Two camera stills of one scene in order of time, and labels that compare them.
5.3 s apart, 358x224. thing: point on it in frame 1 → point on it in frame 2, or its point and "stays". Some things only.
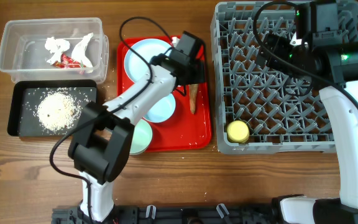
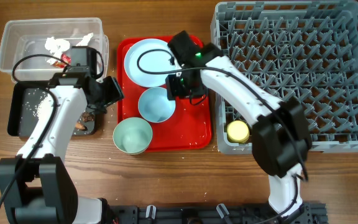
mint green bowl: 142,137 stays
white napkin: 56,46 stays
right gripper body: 280,46 → 179,85
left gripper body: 196,72 → 108,92
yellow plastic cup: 238,131 stays
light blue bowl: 162,109 stays
